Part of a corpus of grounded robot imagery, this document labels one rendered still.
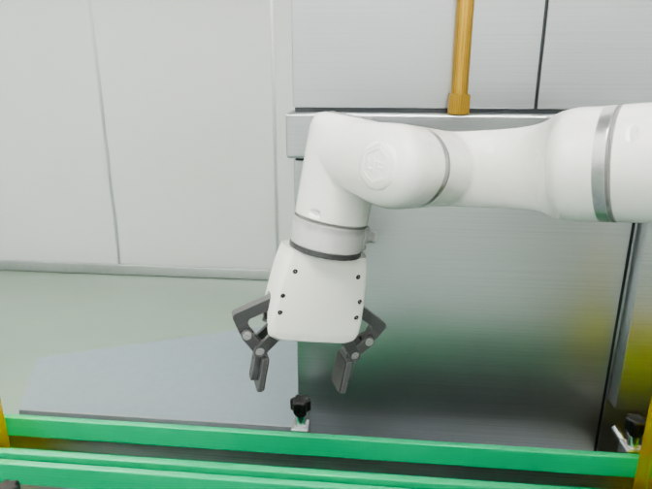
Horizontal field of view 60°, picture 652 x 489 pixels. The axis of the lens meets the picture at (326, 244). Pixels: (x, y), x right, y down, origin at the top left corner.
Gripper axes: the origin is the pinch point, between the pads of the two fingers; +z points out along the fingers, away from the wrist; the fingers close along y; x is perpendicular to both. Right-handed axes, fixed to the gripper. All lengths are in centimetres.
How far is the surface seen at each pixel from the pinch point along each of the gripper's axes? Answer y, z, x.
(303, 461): -6.7, 19.6, -11.8
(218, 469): 5.7, 17.8, -8.3
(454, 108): -18.1, -31.7, -13.3
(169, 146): 7, 20, -347
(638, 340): -48.5, -5.9, -2.7
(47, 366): 37, 45, -84
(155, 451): 13.0, 23.4, -19.8
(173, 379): 8, 40, -69
